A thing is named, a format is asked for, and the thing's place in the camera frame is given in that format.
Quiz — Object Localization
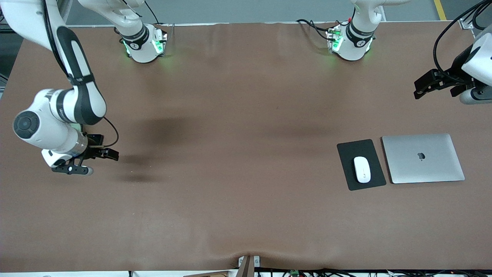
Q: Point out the arm base connector block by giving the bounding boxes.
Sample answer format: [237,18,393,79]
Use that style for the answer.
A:
[152,24,175,57]
[326,25,343,53]

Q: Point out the white computer mouse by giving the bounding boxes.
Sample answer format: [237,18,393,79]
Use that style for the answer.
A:
[354,156,371,184]

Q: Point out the brown table cover mat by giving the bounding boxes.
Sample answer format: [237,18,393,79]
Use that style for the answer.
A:
[0,21,492,272]

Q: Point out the black base cable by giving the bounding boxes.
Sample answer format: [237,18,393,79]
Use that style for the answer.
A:
[143,0,160,25]
[296,18,336,41]

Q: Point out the black right base cable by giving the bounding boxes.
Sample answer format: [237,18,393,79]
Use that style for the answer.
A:
[143,0,160,25]

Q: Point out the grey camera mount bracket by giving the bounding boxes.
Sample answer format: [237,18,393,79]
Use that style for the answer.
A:
[236,255,261,277]

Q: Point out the black mouse pad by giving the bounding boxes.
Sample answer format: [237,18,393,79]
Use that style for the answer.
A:
[337,139,387,191]

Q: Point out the silver closed laptop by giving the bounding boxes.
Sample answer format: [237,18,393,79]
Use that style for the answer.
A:
[382,133,465,184]

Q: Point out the black left base cable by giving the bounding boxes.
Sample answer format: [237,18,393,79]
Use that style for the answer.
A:
[296,18,336,41]

